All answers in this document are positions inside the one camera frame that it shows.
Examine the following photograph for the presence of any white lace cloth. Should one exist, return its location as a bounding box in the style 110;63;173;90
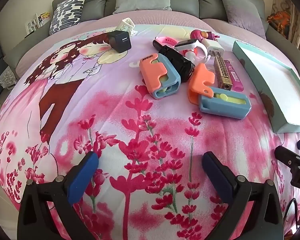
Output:
0;66;17;88

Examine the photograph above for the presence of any orange and blue plastic toy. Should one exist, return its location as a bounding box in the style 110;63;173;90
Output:
139;53;182;100
187;63;252;120

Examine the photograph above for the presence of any grey purple cushion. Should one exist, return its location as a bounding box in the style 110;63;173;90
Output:
217;0;263;29

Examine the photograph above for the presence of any grey sofa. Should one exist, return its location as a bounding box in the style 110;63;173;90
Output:
2;0;300;80

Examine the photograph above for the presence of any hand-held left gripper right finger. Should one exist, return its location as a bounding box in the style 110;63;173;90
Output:
202;151;283;240

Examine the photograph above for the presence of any pink toy figure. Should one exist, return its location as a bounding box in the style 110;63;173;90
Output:
190;29;219;42

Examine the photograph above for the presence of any black cable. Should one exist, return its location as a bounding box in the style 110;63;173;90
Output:
282;198;300;230

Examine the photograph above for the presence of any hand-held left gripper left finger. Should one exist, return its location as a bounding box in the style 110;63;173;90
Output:
17;151;100;240

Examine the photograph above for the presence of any gold patterned lighter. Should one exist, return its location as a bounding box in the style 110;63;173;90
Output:
214;56;232;91

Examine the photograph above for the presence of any black plastic toy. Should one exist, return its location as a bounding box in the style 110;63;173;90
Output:
158;45;195;82

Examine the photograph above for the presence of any pink quilted sofa cover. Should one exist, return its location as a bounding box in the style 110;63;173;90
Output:
16;9;268;73

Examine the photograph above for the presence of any pink wrist watch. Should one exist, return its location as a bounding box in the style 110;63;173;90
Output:
152;36;177;50

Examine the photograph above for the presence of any white plastic clip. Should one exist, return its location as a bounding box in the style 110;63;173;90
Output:
114;17;137;36

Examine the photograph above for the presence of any black charger block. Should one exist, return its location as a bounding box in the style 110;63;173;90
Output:
108;30;132;54

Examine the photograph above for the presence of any black and white patterned cushion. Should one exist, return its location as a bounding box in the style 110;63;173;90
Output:
49;0;87;36

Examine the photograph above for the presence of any teal cardboard box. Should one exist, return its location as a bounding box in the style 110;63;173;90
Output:
232;41;300;133

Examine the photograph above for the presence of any white wrist watch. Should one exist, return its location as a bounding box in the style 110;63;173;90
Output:
174;39;213;63

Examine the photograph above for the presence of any red plastic bottle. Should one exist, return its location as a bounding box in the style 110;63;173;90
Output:
186;48;199;63

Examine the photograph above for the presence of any orange patterned cloth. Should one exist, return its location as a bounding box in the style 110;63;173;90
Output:
267;11;290;37

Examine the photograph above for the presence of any printed cartoon blanket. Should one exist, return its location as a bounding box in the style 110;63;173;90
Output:
0;24;300;240

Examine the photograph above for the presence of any white frame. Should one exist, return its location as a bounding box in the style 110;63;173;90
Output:
25;14;44;37

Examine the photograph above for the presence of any white charger plug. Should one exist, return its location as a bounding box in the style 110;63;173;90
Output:
205;40;225;57

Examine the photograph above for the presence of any pink lighter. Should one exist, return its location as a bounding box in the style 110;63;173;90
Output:
229;59;243;92

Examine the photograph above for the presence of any yellow book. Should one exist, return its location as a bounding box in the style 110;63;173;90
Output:
38;12;52;27

